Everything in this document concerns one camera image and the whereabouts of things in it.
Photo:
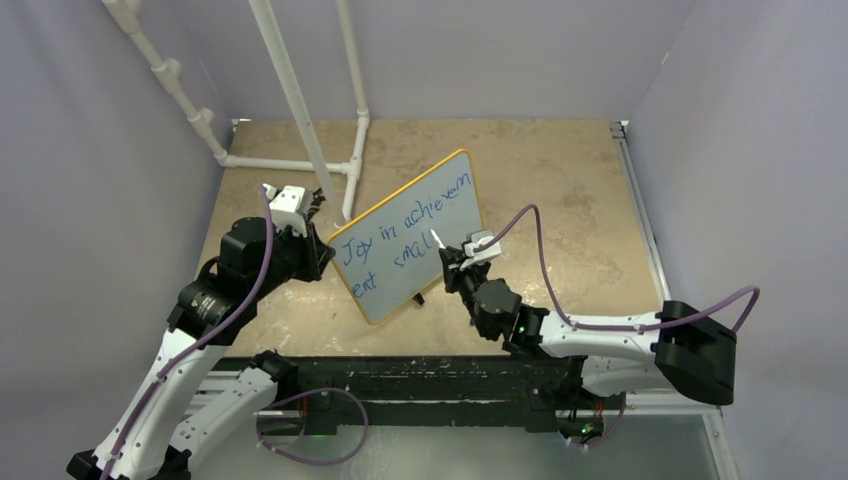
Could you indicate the black handled pliers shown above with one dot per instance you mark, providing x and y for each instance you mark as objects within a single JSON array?
[{"x": 318, "y": 199}]

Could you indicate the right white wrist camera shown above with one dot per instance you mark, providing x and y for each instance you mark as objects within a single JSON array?
[{"x": 479, "y": 248}]

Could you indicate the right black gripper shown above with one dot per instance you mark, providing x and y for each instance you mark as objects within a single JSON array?
[{"x": 454, "y": 257}]

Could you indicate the white PVC pipe frame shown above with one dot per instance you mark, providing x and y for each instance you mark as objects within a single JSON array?
[{"x": 339, "y": 181}]

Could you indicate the yellow framed whiteboard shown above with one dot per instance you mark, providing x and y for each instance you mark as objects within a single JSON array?
[{"x": 387, "y": 255}]

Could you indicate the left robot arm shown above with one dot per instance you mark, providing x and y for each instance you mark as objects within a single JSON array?
[{"x": 155, "y": 438}]

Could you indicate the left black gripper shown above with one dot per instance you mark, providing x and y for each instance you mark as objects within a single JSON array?
[{"x": 316, "y": 252}]

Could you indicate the aluminium table frame rail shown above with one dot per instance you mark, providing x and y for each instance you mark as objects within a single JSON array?
[{"x": 675, "y": 402}]

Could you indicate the whiteboard marker pen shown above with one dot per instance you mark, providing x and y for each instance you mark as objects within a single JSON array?
[{"x": 437, "y": 239}]

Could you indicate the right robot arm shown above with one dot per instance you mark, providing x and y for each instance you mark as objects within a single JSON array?
[{"x": 677, "y": 348}]

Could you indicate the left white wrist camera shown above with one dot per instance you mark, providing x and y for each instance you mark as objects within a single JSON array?
[{"x": 289, "y": 206}]

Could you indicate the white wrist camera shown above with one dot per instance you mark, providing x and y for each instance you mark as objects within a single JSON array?
[
  {"x": 289, "y": 206},
  {"x": 479, "y": 248}
]

